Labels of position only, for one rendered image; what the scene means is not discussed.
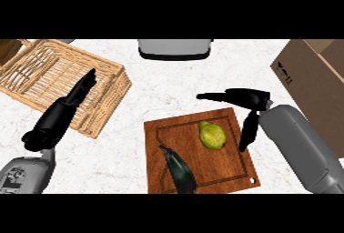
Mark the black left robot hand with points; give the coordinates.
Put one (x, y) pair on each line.
(56, 118)

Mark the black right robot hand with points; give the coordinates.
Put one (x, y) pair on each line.
(248, 97)

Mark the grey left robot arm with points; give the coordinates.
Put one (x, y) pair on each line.
(27, 173)

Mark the green pear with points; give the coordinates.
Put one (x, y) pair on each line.
(211, 135)

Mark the brown cardboard box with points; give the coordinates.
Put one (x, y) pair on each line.
(318, 88)

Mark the brown wooden cutting board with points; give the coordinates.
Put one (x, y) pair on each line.
(223, 157)

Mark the wicker basket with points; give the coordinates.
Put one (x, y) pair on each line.
(62, 82)

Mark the grey appliance with black base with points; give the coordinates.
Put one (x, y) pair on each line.
(174, 48)

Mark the brown wooden object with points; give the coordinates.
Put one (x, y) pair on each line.
(8, 50)

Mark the small grey object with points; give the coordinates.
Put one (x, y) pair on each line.
(67, 41)

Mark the dark eggplant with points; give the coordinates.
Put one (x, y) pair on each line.
(180, 173)

